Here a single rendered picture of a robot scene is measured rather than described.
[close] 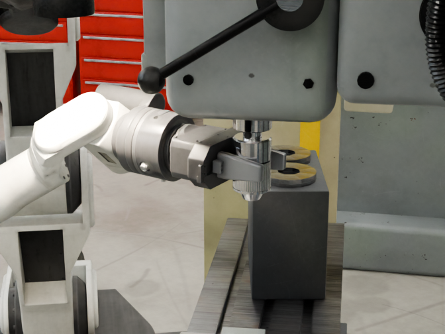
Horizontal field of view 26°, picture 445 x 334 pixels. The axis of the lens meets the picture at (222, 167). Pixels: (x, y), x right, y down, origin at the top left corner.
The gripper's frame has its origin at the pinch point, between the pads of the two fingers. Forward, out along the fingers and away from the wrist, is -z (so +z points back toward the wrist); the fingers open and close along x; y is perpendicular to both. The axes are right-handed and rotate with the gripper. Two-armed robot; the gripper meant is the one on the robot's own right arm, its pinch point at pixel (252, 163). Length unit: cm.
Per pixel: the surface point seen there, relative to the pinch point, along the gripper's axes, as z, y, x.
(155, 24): 9.5, -16.9, -6.6
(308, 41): -10.2, -17.1, -6.2
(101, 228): 202, 126, 210
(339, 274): 7, 33, 42
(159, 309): 133, 125, 161
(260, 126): -1.8, -5.2, -1.4
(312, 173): 9.5, 12.9, 34.9
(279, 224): 11.4, 19.9, 27.9
